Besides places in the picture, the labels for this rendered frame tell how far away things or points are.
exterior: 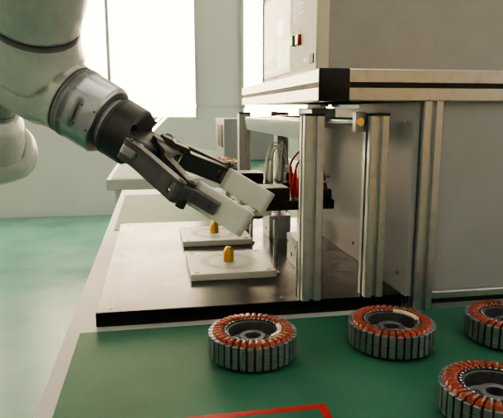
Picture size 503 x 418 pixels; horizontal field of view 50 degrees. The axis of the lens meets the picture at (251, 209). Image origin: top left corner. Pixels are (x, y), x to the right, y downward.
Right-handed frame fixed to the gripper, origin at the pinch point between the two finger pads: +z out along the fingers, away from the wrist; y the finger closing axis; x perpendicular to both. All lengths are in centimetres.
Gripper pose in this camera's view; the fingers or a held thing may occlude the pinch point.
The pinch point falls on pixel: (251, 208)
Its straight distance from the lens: 65.4
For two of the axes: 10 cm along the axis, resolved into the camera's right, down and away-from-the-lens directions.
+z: 8.5, 5.2, -0.9
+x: 4.8, -8.4, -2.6
